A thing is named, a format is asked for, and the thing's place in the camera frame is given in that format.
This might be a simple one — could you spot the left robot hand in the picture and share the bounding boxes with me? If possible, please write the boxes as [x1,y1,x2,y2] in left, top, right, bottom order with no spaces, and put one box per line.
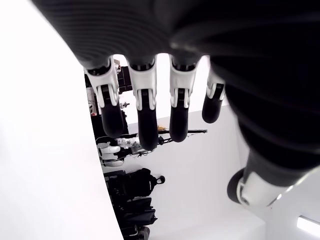
[29,0,320,207]

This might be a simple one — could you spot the black tripod pole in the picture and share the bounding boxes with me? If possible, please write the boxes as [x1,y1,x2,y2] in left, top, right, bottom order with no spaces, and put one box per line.
[157,128,208,138]

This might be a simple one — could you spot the white humanoid robot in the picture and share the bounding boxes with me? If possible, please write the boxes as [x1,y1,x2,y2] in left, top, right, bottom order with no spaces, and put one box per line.
[96,133,142,167]

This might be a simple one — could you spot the black bags pile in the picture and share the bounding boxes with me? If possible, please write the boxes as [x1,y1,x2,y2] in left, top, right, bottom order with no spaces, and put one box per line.
[117,197,158,240]

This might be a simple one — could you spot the rectangular ceiling light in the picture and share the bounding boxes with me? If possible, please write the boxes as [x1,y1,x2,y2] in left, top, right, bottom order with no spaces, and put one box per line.
[296,215,320,232]

